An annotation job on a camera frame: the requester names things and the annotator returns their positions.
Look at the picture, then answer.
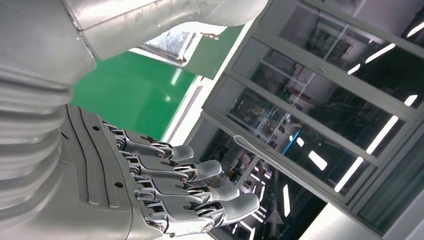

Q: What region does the glass partition with grey frame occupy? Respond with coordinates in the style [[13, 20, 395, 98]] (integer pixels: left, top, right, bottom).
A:
[[175, 0, 424, 240]]

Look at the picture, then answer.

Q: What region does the white scale with steel tray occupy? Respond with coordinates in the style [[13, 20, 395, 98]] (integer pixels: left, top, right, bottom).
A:
[[128, 21, 229, 67]]

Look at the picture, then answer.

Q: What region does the green conveyor belt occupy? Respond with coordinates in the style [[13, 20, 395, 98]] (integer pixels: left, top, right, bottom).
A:
[[71, 49, 213, 147]]

